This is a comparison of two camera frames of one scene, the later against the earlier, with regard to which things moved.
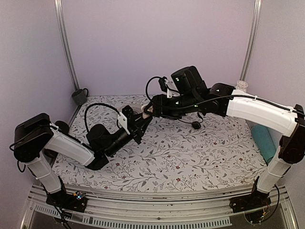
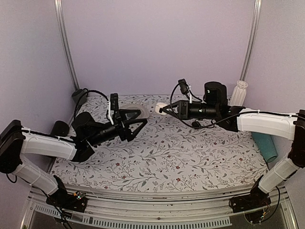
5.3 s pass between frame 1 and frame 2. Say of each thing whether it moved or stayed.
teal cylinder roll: stayed
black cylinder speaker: stayed
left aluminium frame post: stayed
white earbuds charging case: moved
